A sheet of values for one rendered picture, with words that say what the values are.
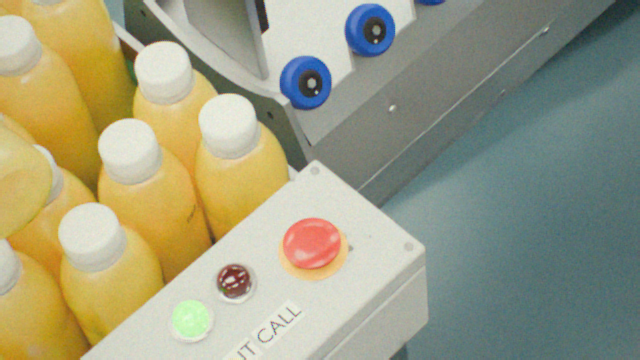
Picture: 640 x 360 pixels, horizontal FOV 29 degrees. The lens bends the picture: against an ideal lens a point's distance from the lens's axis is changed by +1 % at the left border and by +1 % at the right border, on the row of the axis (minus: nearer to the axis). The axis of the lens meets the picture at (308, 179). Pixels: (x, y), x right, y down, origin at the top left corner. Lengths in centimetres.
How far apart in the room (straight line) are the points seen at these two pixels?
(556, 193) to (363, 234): 134
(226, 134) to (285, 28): 29
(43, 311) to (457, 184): 133
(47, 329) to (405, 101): 41
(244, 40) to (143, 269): 28
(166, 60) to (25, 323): 21
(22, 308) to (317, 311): 21
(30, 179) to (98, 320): 11
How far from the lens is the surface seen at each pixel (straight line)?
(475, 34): 115
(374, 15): 104
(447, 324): 197
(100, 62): 102
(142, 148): 84
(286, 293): 76
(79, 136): 100
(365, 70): 106
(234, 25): 104
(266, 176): 87
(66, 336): 90
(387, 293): 76
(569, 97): 222
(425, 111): 113
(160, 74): 88
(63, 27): 98
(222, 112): 85
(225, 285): 75
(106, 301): 84
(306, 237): 76
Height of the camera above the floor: 176
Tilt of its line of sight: 56 degrees down
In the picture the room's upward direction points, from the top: 11 degrees counter-clockwise
